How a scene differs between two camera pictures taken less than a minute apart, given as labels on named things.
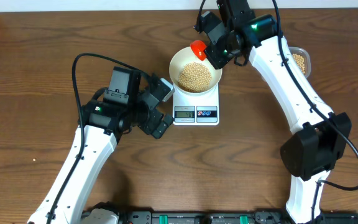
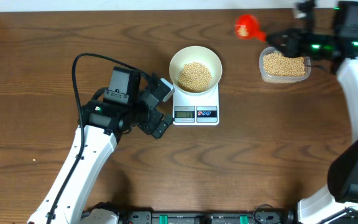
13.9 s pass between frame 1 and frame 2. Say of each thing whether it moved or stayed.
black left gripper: stayed
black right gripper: moved
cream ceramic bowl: stayed
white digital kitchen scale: stayed
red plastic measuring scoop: moved
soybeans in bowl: stayed
